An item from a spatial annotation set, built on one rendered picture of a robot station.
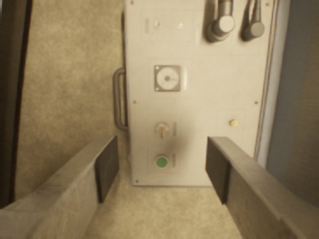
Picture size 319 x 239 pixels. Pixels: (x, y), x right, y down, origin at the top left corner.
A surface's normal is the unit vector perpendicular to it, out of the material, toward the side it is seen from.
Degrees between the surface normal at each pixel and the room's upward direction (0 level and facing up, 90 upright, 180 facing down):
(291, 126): 75
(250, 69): 0
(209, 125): 0
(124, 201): 0
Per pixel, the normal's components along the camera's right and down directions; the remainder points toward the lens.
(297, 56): -0.97, 0.05
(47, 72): -0.01, 0.22
